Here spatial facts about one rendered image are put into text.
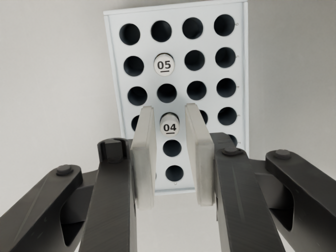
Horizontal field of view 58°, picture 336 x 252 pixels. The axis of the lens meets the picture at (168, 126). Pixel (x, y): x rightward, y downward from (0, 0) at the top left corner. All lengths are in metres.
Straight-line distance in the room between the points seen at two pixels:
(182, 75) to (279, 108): 0.09
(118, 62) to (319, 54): 0.15
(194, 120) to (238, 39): 0.07
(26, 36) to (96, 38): 0.05
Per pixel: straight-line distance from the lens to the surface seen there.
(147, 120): 0.16
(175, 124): 0.19
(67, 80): 0.24
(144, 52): 0.19
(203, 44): 0.19
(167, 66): 0.18
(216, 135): 0.15
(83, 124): 0.24
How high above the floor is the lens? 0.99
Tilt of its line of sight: 72 degrees down
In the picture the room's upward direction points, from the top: 177 degrees clockwise
